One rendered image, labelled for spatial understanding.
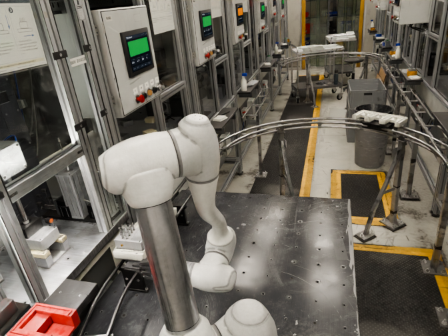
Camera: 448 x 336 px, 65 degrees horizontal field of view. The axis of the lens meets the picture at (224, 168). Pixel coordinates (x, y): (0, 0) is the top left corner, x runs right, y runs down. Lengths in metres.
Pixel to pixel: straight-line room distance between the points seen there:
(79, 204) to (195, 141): 0.96
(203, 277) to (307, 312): 0.44
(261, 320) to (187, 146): 0.55
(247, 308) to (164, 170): 0.50
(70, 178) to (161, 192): 0.85
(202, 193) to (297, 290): 0.72
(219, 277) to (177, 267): 0.34
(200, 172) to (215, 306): 0.72
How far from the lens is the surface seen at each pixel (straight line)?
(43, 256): 1.56
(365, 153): 4.00
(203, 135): 0.91
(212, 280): 1.31
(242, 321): 1.11
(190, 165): 0.93
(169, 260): 0.97
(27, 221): 1.61
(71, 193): 1.75
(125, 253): 1.57
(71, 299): 1.41
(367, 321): 2.41
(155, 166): 0.89
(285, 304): 1.52
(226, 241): 1.37
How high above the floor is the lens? 1.80
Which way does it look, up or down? 26 degrees down
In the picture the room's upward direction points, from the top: 6 degrees counter-clockwise
